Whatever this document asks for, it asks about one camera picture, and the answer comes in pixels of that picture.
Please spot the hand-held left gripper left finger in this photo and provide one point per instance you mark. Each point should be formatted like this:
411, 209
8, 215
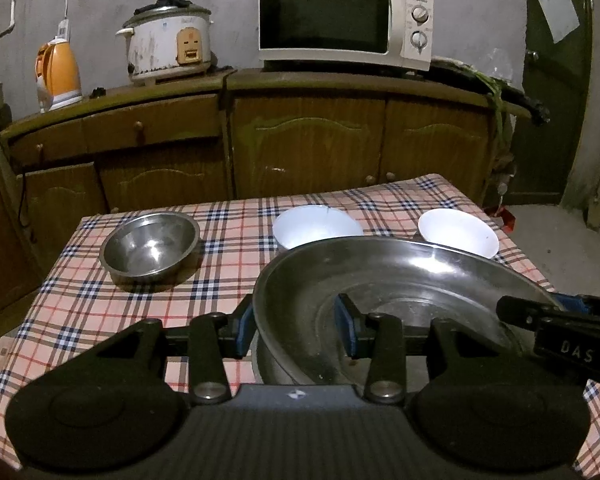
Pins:
245, 331

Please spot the red plastic item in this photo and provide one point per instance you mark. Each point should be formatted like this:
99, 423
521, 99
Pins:
502, 219

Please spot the plaid tablecloth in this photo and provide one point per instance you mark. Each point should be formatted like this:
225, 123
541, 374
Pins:
130, 310

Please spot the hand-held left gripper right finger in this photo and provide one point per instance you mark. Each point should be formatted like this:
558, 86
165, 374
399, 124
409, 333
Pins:
343, 327

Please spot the white microwave oven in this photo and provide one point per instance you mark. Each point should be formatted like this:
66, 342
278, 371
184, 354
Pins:
330, 15

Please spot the large steel plate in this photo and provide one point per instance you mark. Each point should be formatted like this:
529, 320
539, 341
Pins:
415, 280

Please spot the small steel plate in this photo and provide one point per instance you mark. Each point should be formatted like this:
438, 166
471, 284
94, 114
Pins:
285, 367

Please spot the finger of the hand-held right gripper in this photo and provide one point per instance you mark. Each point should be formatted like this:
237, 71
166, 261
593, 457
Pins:
575, 302
520, 310

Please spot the small white bottle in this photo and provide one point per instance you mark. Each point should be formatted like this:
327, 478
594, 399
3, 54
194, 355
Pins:
502, 189

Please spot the wooden kitchen cabinet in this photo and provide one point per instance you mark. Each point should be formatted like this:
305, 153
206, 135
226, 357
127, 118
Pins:
305, 135

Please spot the orange electric kettle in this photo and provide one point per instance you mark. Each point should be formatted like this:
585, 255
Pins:
62, 72

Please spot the white ceramic bowl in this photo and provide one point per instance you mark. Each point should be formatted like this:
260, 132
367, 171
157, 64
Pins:
460, 230

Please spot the steel bowl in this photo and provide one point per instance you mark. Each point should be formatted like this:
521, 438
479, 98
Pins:
147, 245

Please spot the green door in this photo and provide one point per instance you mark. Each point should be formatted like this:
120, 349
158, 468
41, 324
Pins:
555, 110

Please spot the paper sheet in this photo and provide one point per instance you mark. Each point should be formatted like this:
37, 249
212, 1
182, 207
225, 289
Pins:
555, 2

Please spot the white wall socket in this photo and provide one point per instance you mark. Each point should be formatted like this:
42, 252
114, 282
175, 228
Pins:
63, 30

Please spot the white rice cooker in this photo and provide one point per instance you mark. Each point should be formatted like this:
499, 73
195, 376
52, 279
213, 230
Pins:
165, 45

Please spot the pale blue ceramic bowl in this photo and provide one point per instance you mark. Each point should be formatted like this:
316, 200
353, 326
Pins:
312, 225

